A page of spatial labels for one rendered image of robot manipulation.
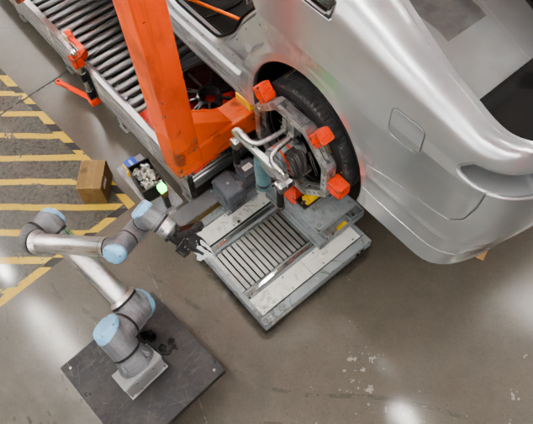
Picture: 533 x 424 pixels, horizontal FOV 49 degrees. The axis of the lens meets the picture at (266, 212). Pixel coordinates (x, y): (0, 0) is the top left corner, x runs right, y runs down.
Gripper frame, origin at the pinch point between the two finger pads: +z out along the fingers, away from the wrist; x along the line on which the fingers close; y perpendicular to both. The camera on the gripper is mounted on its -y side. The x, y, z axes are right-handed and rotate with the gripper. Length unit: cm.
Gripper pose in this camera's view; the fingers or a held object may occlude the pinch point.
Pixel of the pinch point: (213, 254)
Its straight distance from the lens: 248.8
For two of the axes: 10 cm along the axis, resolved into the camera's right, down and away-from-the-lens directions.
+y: -5.7, 6.2, 5.4
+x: -2.1, 5.3, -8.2
